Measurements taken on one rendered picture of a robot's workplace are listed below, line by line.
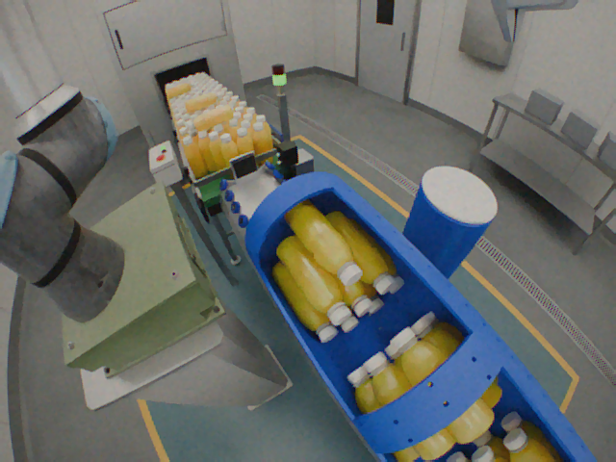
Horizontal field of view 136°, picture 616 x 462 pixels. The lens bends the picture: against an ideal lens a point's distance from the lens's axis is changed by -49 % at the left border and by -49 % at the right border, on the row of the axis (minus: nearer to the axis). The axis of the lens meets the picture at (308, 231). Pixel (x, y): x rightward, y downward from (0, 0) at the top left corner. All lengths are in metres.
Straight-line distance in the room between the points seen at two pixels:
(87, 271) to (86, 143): 0.18
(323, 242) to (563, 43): 3.40
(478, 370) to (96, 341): 0.51
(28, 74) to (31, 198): 0.15
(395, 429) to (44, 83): 0.62
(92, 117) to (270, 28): 5.20
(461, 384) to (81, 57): 5.15
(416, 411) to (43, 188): 0.53
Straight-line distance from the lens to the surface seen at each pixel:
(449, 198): 0.83
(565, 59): 3.53
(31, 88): 0.41
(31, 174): 0.38
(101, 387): 0.55
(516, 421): 0.59
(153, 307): 0.35
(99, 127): 0.43
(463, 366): 0.34
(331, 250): 0.42
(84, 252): 0.40
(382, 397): 0.42
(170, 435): 1.81
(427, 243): 0.88
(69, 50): 5.05
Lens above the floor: 1.53
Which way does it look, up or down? 51 degrees down
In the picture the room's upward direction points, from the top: 5 degrees counter-clockwise
